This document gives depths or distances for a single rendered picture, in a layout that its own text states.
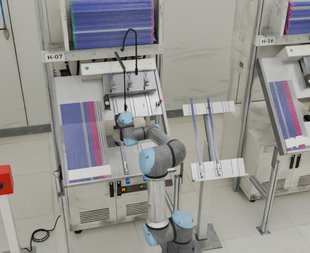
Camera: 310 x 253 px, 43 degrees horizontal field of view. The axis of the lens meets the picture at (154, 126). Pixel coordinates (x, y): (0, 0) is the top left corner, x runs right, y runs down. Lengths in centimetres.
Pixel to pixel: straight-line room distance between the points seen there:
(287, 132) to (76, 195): 152
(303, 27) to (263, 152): 95
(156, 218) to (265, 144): 139
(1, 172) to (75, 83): 71
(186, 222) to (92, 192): 100
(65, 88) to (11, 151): 173
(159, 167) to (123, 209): 124
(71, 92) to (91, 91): 13
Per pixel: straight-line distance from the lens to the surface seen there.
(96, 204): 295
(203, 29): 437
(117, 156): 248
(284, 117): 289
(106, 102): 253
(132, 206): 303
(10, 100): 431
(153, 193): 191
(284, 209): 350
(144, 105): 261
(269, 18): 310
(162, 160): 182
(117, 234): 312
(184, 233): 210
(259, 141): 310
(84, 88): 262
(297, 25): 300
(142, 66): 264
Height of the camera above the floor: 218
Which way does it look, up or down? 29 degrees down
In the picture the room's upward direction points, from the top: 1 degrees clockwise
